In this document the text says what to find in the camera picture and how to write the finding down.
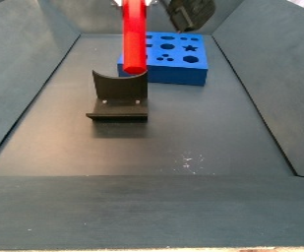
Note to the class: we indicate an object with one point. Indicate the red hexagonal prism peg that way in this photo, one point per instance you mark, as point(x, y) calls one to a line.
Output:
point(134, 39)

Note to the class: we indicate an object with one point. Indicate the blue foam shape-sorter block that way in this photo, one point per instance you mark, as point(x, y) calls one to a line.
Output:
point(175, 58)

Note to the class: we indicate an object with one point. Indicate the dark grey curved cradle stand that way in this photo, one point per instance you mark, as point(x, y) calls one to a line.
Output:
point(120, 98)

